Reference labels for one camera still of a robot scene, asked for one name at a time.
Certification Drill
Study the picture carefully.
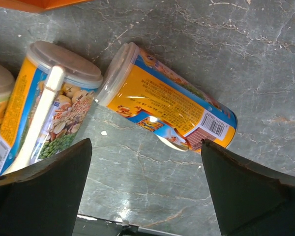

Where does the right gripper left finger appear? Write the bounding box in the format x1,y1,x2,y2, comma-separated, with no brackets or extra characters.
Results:
0,138,92,236

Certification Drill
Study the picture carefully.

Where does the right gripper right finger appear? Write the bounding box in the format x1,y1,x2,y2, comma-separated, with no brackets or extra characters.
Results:
201,139,295,236

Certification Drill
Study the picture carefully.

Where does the yellow soup can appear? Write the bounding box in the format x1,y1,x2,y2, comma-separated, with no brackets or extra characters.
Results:
95,42,237,153

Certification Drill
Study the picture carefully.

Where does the yellow blue upright can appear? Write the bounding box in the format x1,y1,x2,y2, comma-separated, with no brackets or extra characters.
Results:
0,41,103,176

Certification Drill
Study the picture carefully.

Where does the orange wooden box cabinet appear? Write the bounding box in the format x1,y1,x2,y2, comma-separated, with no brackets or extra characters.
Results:
0,0,87,13

